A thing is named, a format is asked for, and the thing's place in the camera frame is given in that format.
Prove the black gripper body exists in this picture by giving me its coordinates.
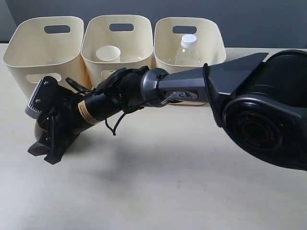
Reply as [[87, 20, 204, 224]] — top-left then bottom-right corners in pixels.
[[36, 81, 89, 144]]

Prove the brown wooden cup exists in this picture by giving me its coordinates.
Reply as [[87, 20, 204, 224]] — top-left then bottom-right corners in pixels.
[[34, 120, 47, 141]]

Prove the white paper cup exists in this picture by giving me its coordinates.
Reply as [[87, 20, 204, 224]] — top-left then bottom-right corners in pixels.
[[95, 46, 121, 62]]

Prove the clear plastic bottle white cap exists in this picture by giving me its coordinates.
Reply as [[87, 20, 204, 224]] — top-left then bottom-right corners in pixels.
[[175, 34, 201, 67]]

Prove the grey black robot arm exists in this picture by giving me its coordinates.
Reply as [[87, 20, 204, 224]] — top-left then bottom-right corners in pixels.
[[25, 49, 307, 171]]

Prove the left cream plastic bin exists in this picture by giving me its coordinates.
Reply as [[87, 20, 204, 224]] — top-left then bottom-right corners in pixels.
[[3, 16, 91, 98]]

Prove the cream plastic bin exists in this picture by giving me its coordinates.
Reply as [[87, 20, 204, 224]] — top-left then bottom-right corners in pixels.
[[153, 17, 227, 106], [3, 16, 91, 98], [81, 15, 153, 87]]

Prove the middle cream plastic bin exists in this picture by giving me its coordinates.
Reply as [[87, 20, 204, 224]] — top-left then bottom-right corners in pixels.
[[81, 15, 153, 87]]

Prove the right cream plastic bin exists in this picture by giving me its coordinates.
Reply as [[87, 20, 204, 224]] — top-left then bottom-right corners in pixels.
[[153, 17, 227, 106]]

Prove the wrist camera with grey heatsink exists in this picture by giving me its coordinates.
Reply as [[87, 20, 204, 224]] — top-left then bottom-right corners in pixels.
[[25, 76, 59, 119]]

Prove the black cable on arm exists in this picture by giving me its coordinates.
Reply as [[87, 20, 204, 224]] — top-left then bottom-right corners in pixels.
[[64, 62, 209, 137]]

